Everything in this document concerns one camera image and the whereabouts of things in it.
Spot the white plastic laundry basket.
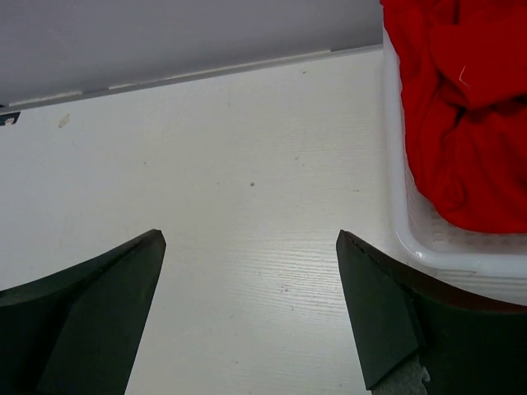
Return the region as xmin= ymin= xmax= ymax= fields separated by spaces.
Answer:
xmin=383 ymin=35 xmax=526 ymax=304

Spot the red t-shirt pile in basket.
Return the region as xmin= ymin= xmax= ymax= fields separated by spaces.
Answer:
xmin=382 ymin=1 xmax=526 ymax=234

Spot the dark blue table label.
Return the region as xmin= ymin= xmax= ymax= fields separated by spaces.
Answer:
xmin=0 ymin=112 xmax=21 ymax=127

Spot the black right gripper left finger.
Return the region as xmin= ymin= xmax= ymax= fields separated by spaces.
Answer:
xmin=1 ymin=230 xmax=166 ymax=394

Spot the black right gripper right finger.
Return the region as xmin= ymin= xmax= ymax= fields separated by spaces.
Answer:
xmin=336 ymin=231 xmax=526 ymax=394

